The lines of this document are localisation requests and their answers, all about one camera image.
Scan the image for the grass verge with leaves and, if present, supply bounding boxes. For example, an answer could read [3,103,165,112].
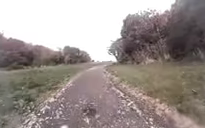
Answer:
[104,59,205,128]
[0,61,106,128]

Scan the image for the row of reddish bushes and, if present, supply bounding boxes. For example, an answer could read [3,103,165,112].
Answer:
[0,32,95,71]

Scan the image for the grey asphalt path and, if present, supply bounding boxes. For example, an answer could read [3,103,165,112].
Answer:
[19,61,178,128]

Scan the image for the row of dark trees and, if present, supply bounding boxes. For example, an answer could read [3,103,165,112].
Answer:
[107,0,205,65]

